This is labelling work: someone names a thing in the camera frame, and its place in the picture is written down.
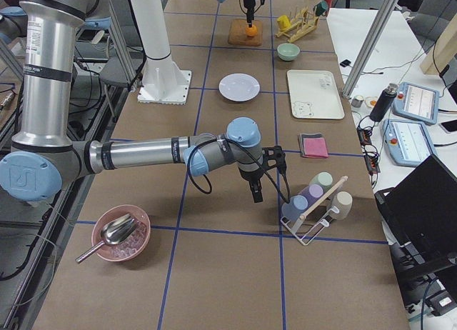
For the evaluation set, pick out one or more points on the dark green mug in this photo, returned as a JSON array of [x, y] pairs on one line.
[[320, 8]]

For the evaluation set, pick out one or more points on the blue plastic cup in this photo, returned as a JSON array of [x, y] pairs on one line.
[[293, 209]]

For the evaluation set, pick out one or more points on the metal scoop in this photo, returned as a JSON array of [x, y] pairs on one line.
[[112, 233]]

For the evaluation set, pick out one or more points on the purple plastic cup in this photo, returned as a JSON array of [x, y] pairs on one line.
[[312, 193]]

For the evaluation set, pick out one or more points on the beige plastic cup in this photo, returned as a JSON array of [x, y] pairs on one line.
[[340, 205]]

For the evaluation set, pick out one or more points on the white wire cup rack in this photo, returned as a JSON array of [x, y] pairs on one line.
[[306, 238]]

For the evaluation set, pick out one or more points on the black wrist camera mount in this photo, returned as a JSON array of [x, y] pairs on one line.
[[274, 157]]

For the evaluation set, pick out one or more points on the black laptop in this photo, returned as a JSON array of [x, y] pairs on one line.
[[421, 209]]

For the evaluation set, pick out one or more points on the wooden cutting board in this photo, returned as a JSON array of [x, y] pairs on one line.
[[237, 35]]

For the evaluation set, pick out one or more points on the orange fruit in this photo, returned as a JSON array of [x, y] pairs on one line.
[[251, 31]]

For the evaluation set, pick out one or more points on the wooden drying rack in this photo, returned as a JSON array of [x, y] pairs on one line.
[[303, 22]]

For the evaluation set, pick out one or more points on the white round plate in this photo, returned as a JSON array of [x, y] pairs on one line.
[[239, 87]]

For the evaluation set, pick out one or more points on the pink folded cloth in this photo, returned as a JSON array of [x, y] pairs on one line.
[[315, 148]]

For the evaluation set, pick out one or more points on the small metal tin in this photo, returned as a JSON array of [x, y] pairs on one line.
[[357, 101]]

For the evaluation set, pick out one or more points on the green ceramic bowl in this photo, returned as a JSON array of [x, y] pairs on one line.
[[288, 51]]

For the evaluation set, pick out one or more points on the grey folded cloth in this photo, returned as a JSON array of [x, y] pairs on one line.
[[301, 137]]

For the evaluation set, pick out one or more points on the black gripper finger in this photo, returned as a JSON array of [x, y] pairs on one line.
[[256, 193], [249, 17]]

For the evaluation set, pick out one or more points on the aluminium frame post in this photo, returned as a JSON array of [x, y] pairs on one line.
[[372, 37]]

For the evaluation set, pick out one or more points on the upper teach pendant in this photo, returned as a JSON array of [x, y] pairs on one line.
[[416, 103]]

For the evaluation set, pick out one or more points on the yellow mug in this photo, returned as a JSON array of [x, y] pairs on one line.
[[283, 22]]

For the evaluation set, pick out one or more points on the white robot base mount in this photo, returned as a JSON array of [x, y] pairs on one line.
[[163, 81]]

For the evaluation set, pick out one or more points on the black water bottle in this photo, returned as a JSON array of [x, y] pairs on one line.
[[384, 103]]

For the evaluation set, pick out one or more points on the teach pendant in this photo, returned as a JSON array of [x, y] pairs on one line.
[[416, 103], [408, 142]]

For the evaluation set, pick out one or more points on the lower teach pendant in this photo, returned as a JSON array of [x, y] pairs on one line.
[[408, 142]]

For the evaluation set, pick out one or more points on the green plastic cup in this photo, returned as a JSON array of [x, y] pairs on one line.
[[323, 179]]

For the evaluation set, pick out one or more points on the pink bowl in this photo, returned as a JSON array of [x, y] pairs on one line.
[[135, 235]]

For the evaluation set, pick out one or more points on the cream bear serving tray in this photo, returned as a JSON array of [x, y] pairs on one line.
[[314, 95]]

